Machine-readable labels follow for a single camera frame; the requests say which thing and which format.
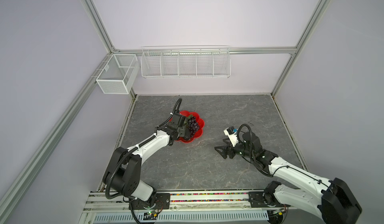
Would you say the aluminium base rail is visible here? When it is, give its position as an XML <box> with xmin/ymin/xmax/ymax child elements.
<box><xmin>79</xmin><ymin>190</ymin><xmax>294</xmax><ymax>224</ymax></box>

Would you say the purple fake grape bunch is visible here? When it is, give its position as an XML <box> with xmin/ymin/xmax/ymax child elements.
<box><xmin>188</xmin><ymin>116</ymin><xmax>200</xmax><ymax>136</ymax></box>

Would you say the long white wire rack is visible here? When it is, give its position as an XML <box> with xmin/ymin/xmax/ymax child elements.
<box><xmin>141</xmin><ymin>45</ymin><xmax>232</xmax><ymax>78</ymax></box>

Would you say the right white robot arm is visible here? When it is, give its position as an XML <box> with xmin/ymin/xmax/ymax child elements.
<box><xmin>215</xmin><ymin>128</ymin><xmax>363</xmax><ymax>224</ymax></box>

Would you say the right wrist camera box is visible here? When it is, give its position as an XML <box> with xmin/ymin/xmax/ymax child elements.
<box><xmin>224</xmin><ymin>127</ymin><xmax>239</xmax><ymax>147</ymax></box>

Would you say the white vented cable duct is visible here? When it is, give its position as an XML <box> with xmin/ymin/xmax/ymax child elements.
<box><xmin>92</xmin><ymin>210</ymin><xmax>269</xmax><ymax>224</ymax></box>

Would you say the red flower-shaped fruit bowl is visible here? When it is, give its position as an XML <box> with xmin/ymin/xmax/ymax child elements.
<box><xmin>177</xmin><ymin>110</ymin><xmax>205</xmax><ymax>143</ymax></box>

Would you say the small white mesh basket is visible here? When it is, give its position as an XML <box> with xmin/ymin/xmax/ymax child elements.
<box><xmin>96</xmin><ymin>54</ymin><xmax>140</xmax><ymax>94</ymax></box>

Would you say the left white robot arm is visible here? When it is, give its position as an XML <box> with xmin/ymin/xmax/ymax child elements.
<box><xmin>103</xmin><ymin>113</ymin><xmax>191</xmax><ymax>205</ymax></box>

